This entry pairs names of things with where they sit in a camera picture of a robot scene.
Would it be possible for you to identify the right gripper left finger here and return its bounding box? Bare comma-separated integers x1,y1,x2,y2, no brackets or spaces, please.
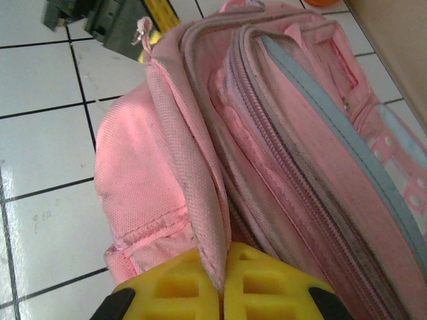
89,248,223,320

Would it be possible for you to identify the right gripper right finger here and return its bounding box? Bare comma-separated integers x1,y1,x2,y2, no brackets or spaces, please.
222,241,350,320

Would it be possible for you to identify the pink school backpack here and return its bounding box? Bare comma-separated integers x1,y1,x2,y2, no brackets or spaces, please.
94,0,427,320

